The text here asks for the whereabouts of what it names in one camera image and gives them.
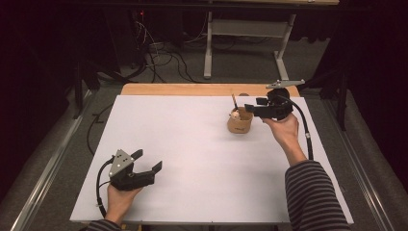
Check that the small white figurine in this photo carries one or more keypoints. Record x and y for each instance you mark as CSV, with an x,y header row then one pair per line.
x,y
235,115

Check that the black brush with wooden end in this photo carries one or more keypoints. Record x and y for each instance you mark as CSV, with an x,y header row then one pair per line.
x,y
234,101

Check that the white board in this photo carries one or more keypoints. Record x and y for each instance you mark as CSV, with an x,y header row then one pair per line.
x,y
192,154

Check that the white metal desk frame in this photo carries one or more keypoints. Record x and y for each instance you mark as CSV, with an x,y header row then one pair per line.
x,y
247,28

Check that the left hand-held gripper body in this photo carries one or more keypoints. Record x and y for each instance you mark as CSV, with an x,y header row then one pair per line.
x,y
122,165

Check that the aluminium rail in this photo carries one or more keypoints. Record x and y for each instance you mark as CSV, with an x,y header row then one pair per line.
x,y
362,170
45,173

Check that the wooden table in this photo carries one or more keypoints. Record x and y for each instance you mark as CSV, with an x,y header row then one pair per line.
x,y
192,89

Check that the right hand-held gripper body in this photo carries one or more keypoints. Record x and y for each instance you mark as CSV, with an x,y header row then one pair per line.
x,y
277,106

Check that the brown round pen holder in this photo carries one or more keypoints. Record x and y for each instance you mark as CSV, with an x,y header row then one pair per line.
x,y
240,126

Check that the person's left hand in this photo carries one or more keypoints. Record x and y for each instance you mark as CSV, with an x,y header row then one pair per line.
x,y
119,202

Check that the person's right hand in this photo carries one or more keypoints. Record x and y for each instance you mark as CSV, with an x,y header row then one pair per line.
x,y
286,131

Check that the black metal stand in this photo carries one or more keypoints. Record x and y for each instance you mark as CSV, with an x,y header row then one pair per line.
x,y
342,99
78,93

